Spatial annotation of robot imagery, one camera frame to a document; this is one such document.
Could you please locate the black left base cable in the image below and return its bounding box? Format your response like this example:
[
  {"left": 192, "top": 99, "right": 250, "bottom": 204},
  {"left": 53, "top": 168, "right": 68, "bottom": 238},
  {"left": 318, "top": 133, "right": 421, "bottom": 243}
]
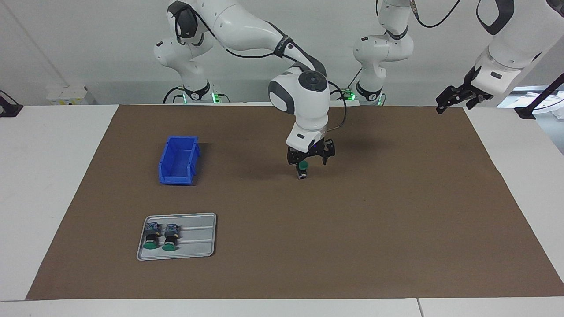
[{"left": 325, "top": 68, "right": 364, "bottom": 101}]

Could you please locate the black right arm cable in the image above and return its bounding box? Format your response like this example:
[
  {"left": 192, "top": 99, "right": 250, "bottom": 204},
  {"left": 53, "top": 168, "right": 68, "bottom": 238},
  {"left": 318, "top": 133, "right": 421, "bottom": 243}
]
[{"left": 189, "top": 7, "right": 348, "bottom": 130}]

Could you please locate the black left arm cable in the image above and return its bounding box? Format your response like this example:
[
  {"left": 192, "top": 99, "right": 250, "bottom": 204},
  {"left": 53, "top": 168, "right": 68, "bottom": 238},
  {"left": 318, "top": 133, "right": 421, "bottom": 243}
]
[{"left": 410, "top": 0, "right": 461, "bottom": 29}]

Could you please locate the black right base cable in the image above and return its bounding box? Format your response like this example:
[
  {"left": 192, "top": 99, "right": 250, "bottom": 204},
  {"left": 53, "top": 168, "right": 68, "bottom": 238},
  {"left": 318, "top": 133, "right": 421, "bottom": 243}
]
[{"left": 163, "top": 86, "right": 186, "bottom": 104}]

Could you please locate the black stand with clamp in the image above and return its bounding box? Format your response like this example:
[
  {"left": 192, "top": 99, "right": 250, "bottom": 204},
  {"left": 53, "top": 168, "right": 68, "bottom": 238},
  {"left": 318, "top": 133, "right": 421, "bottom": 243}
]
[{"left": 515, "top": 73, "right": 564, "bottom": 119}]

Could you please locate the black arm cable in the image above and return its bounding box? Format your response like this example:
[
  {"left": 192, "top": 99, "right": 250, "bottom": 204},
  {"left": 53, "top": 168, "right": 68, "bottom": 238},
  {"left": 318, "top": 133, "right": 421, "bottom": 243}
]
[
  {"left": 410, "top": 0, "right": 461, "bottom": 29},
  {"left": 189, "top": 7, "right": 348, "bottom": 130}
]

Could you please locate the black base cable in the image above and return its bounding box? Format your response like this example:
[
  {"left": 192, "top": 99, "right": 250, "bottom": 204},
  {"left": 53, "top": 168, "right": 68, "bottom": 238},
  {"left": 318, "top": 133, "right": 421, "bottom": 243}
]
[
  {"left": 163, "top": 86, "right": 186, "bottom": 104},
  {"left": 325, "top": 68, "right": 364, "bottom": 101}
]

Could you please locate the brown paper table mat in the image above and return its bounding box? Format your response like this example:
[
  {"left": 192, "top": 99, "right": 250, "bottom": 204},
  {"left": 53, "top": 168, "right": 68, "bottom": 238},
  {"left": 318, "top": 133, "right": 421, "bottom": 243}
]
[{"left": 26, "top": 104, "right": 564, "bottom": 301}]

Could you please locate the blue plastic storage bin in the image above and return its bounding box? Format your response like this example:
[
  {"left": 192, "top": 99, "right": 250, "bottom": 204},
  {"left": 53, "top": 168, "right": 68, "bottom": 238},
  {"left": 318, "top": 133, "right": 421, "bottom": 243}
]
[{"left": 158, "top": 136, "right": 201, "bottom": 185}]

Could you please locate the white and yellow box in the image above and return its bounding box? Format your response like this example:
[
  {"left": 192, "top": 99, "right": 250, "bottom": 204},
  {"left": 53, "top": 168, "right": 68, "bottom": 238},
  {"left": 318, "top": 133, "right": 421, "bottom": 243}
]
[{"left": 46, "top": 86, "right": 95, "bottom": 106}]

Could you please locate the silver metal tray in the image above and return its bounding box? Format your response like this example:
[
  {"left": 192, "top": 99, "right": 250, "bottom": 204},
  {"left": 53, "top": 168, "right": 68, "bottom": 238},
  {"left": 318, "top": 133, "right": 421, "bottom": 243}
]
[{"left": 136, "top": 213, "right": 217, "bottom": 261}]

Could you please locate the black table clamp bracket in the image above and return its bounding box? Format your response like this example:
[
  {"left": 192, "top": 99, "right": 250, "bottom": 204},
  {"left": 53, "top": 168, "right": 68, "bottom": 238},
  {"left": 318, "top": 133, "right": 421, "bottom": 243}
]
[{"left": 0, "top": 90, "right": 23, "bottom": 117}]

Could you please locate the white cluttered side surface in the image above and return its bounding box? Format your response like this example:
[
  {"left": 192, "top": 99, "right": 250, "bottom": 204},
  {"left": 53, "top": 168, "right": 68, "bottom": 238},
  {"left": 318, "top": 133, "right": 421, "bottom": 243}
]
[{"left": 498, "top": 86, "right": 564, "bottom": 119}]

